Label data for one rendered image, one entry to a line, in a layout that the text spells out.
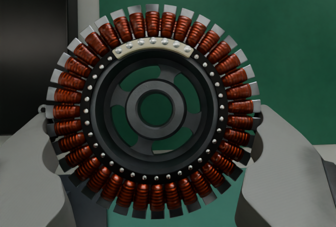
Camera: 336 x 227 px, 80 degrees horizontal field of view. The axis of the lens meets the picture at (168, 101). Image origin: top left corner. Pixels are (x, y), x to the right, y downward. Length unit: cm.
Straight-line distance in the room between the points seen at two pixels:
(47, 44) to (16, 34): 3
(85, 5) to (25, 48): 7
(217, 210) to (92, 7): 99
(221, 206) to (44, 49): 99
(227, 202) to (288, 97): 89
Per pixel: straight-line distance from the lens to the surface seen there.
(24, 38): 21
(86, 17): 22
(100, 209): 106
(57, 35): 20
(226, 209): 109
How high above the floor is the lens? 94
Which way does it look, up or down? 88 degrees down
